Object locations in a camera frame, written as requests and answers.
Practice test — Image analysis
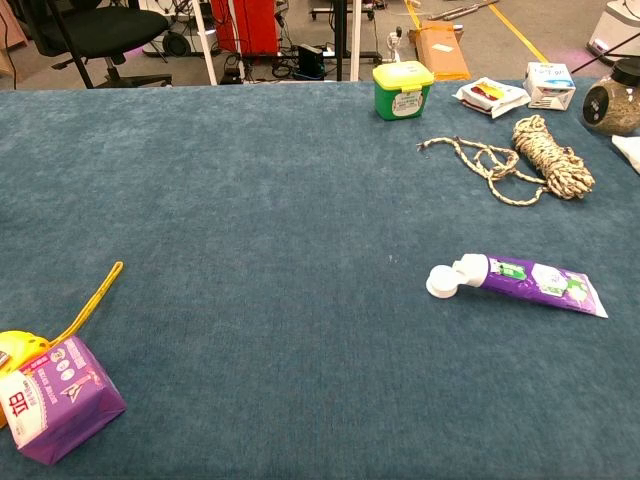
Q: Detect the yellow tape measure with strap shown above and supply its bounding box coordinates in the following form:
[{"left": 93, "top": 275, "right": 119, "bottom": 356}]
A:
[{"left": 0, "top": 260, "right": 125, "bottom": 376}]

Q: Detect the black office chair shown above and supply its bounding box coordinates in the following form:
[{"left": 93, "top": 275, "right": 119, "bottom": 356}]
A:
[{"left": 22, "top": 0, "right": 174, "bottom": 90}]

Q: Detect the purple tissue pack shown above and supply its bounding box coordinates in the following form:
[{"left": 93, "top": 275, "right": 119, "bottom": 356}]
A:
[{"left": 0, "top": 335, "right": 128, "bottom": 466}]

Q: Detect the beige braided rope bundle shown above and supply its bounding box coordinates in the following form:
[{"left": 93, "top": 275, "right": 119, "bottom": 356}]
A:
[{"left": 416, "top": 114, "right": 596, "bottom": 207}]

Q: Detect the beige wooden board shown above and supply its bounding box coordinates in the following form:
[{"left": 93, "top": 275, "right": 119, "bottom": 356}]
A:
[{"left": 0, "top": 0, "right": 29, "bottom": 77}]

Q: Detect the white printed pouch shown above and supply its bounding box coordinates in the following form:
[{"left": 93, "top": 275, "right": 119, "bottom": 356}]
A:
[{"left": 611, "top": 134, "right": 640, "bottom": 175}]

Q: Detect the green box yellow lid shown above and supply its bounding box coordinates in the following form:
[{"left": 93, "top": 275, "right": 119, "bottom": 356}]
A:
[{"left": 372, "top": 60, "right": 435, "bottom": 122}]

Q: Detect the brown cardboard box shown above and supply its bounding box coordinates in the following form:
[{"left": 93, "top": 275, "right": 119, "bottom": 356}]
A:
[{"left": 408, "top": 19, "right": 472, "bottom": 82}]

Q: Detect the white red snack packet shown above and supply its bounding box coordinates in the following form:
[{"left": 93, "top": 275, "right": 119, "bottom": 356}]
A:
[{"left": 452, "top": 77, "right": 532, "bottom": 120}]

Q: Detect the glass jar black lid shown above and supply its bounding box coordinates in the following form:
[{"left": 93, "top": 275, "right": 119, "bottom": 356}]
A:
[{"left": 582, "top": 57, "right": 640, "bottom": 137}]

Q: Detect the white blue milk carton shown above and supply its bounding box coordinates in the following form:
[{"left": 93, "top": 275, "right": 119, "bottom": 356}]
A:
[{"left": 522, "top": 61, "right": 577, "bottom": 111}]

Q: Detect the purple toothpaste tube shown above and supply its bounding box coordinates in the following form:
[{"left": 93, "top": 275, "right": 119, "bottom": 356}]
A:
[{"left": 425, "top": 253, "right": 609, "bottom": 320}]

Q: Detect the black floor box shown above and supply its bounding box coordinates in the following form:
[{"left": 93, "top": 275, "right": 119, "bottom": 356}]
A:
[{"left": 298, "top": 43, "right": 326, "bottom": 80}]

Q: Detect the white slanted frame leg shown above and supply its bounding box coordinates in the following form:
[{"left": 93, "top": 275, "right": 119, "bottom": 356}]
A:
[{"left": 191, "top": 0, "right": 220, "bottom": 86}]

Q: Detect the white machine housing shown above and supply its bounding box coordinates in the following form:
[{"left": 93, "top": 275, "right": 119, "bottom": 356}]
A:
[{"left": 585, "top": 0, "right": 640, "bottom": 64}]

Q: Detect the grey metal rod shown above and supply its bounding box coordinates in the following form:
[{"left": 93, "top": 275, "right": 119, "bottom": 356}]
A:
[{"left": 442, "top": 0, "right": 500, "bottom": 21}]

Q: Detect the white straight post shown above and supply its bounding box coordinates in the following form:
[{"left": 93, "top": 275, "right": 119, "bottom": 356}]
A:
[{"left": 349, "top": 0, "right": 362, "bottom": 82}]

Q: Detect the thin black pole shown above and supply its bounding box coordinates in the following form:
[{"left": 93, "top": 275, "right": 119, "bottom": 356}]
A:
[{"left": 571, "top": 38, "right": 640, "bottom": 75}]

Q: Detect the black light stand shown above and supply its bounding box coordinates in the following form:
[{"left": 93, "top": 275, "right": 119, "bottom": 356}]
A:
[{"left": 47, "top": 0, "right": 95, "bottom": 90}]

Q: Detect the blue table cloth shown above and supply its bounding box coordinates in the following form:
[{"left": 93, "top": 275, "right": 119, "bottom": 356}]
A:
[{"left": 0, "top": 78, "right": 640, "bottom": 480}]

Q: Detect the white power strip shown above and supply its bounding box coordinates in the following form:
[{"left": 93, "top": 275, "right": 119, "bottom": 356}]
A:
[{"left": 387, "top": 27, "right": 405, "bottom": 64}]

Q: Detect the red cabinet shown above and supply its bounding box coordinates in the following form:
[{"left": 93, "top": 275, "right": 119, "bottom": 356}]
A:
[{"left": 209, "top": 0, "right": 280, "bottom": 56}]

